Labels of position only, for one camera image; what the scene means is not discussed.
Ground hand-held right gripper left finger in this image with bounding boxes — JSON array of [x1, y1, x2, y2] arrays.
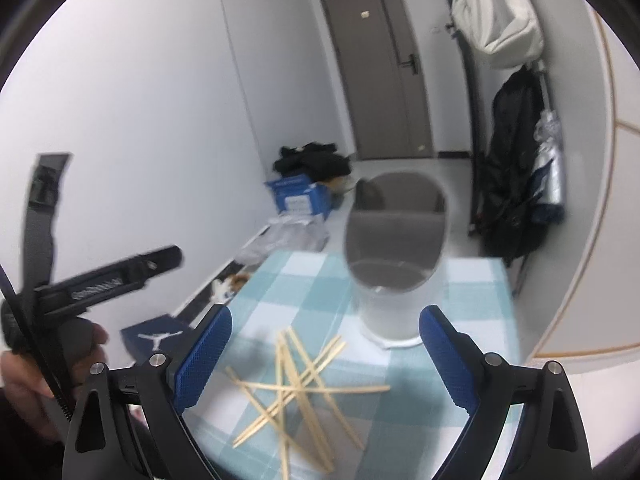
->
[[60, 304, 234, 480]]

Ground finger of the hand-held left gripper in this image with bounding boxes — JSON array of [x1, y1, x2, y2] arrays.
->
[[34, 245, 185, 312], [17, 152, 74, 292]]

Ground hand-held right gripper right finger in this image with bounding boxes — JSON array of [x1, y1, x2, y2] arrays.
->
[[419, 304, 594, 480]]

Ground translucent plastic cup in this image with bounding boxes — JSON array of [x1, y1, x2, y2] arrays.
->
[[344, 170, 449, 350]]

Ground pile of wooden chopsticks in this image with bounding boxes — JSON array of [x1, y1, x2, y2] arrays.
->
[[224, 327, 392, 475]]

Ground person's left hand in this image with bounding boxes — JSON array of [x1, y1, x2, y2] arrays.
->
[[0, 324, 110, 443]]

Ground navy shoe box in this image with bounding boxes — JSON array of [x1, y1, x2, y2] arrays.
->
[[120, 313, 194, 369]]

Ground orange white packet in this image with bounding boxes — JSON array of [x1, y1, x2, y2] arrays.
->
[[212, 272, 252, 304]]

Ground teal checked tablecloth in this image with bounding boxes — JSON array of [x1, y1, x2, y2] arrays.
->
[[184, 250, 522, 480]]

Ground clear plastic bags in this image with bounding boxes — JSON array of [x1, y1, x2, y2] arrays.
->
[[234, 212, 332, 267]]

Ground blue cardboard box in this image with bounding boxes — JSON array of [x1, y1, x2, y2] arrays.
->
[[264, 174, 334, 222]]

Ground black hanging jacket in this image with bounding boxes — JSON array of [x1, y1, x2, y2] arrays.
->
[[475, 65, 549, 267]]

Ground silver blue hanging cloth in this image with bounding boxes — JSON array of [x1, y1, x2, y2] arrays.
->
[[529, 109, 569, 226]]

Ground pile of black clothes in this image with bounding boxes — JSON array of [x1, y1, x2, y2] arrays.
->
[[272, 142, 354, 184]]

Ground black metal coat rack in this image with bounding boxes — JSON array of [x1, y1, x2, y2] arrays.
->
[[434, 0, 551, 301]]

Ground brown door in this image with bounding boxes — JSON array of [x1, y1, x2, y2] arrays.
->
[[319, 0, 434, 162]]

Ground white hanging bag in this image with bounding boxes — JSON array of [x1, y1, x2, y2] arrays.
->
[[450, 0, 547, 69]]

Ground black coiled cable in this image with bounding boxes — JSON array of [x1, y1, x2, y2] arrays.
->
[[0, 262, 76, 422]]

